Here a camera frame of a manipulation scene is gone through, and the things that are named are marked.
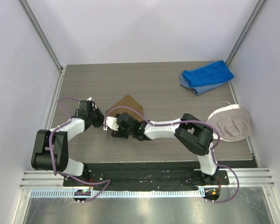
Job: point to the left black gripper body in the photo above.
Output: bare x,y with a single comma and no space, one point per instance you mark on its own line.
91,115

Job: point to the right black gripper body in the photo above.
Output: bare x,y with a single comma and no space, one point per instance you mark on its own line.
122,132

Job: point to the brown cloth napkin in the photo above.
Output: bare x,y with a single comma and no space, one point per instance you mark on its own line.
130,102

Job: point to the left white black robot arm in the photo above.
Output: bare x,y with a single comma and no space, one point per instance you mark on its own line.
51,148

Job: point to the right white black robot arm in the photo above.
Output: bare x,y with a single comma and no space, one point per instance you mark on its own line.
191,133

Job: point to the blue white checkered cloth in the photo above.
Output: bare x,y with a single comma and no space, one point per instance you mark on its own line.
198,90

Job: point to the blue folded cloth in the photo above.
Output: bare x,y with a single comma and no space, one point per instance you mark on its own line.
211,74

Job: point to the grey white cap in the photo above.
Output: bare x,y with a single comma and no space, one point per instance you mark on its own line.
232,122

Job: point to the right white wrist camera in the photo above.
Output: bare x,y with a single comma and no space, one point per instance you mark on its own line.
110,123

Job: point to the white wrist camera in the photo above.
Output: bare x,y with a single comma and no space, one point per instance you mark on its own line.
90,99
110,123

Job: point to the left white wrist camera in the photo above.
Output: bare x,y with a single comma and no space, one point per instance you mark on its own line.
90,99

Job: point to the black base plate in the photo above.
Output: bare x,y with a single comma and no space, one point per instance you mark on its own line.
153,176

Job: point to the slotted white cable duct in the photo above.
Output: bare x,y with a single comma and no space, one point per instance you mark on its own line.
83,193

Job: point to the front aluminium rail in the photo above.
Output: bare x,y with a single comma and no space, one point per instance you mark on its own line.
248,177

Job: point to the left aluminium frame post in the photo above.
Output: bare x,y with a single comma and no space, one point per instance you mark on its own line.
35,24

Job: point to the aluminium frame post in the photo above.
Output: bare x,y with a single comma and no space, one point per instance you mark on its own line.
35,24
260,4

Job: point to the right aluminium frame post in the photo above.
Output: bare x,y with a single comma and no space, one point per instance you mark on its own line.
260,4

